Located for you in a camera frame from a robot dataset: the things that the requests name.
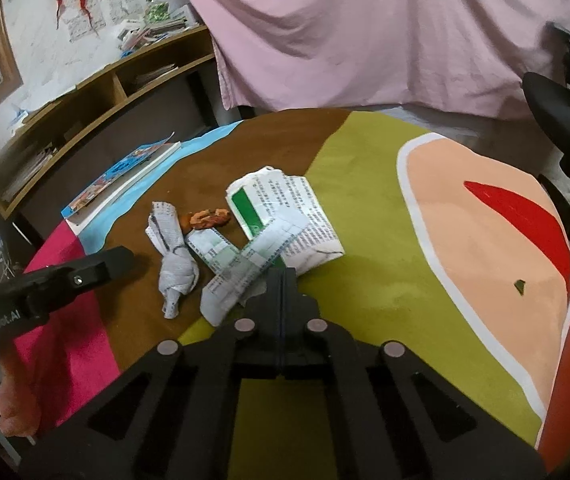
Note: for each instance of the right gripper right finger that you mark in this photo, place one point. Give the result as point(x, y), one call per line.
point(392, 416)

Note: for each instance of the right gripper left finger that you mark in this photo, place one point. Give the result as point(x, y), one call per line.
point(171, 415)

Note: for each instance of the twisted grey paper scrap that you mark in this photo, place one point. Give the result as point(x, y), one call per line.
point(179, 272)

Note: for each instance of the green white leaflet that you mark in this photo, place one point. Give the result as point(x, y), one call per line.
point(285, 224)

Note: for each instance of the person's left hand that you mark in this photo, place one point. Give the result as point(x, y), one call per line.
point(19, 412)

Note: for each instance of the wooden curved shelf desk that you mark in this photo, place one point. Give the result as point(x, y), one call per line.
point(59, 128)

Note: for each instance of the blue children's book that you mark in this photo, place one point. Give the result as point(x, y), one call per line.
point(118, 178)

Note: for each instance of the small green white packet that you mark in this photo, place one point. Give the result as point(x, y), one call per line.
point(212, 247)

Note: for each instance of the colourful table cloth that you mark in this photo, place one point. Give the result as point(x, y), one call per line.
point(459, 257)

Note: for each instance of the brown fruit peel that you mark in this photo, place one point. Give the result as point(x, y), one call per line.
point(204, 219)

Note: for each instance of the stack of books on shelf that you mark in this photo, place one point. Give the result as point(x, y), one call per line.
point(135, 33)

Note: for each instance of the glass jar of candies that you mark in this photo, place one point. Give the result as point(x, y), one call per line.
point(156, 11)

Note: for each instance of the pink hanging sheet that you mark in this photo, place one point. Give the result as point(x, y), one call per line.
point(458, 56)

